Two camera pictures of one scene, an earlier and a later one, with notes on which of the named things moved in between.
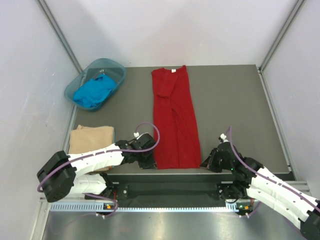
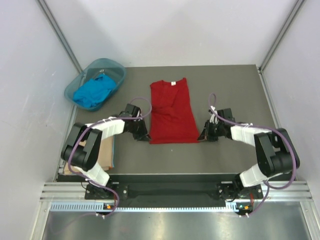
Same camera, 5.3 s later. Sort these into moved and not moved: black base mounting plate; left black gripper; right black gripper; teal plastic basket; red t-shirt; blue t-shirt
Moved: left black gripper; right black gripper; red t-shirt
Not moved: teal plastic basket; blue t-shirt; black base mounting plate
